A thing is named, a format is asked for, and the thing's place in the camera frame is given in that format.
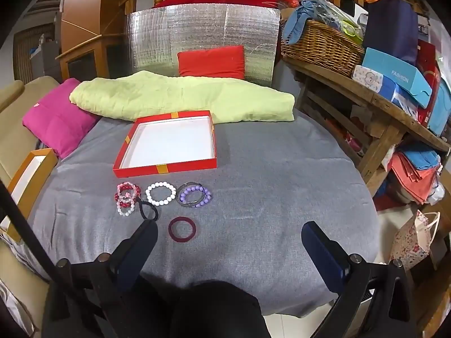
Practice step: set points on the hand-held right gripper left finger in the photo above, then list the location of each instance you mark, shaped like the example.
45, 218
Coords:
136, 253

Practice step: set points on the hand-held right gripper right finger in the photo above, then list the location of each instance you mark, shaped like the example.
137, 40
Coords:
324, 255

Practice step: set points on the maroon bangle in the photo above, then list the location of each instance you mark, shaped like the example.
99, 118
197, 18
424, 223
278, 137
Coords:
171, 232

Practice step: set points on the red shallow box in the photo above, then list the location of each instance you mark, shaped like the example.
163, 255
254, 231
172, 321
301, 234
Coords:
169, 141

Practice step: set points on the floral paper gift bag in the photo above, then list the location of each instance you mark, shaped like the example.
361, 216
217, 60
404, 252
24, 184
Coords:
412, 243

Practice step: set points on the orange shallow box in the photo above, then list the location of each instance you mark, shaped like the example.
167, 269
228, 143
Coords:
45, 163

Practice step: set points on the pink cushion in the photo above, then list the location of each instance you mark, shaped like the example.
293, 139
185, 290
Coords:
56, 119

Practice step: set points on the wooden bench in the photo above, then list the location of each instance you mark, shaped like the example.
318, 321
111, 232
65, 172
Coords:
387, 112

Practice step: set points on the light green blanket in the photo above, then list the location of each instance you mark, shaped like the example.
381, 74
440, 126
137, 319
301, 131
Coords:
176, 91

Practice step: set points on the white patterned box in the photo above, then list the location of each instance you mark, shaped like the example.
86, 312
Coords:
366, 79

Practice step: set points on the light blue cardboard box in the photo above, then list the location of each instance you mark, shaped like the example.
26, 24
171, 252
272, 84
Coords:
391, 70

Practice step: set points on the red cushion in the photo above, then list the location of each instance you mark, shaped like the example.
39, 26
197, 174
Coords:
211, 61

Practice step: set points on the wicker basket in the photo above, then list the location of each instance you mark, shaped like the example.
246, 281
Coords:
317, 49

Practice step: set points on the silver foil mat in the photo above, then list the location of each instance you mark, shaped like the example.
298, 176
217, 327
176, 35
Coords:
197, 28

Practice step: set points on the blue cloth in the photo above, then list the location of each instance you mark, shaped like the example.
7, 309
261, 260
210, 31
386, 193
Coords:
297, 21

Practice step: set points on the navy bag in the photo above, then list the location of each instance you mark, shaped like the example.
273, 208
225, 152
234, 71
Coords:
391, 28

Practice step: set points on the wooden cabinet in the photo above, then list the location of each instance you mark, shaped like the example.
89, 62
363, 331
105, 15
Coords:
88, 10

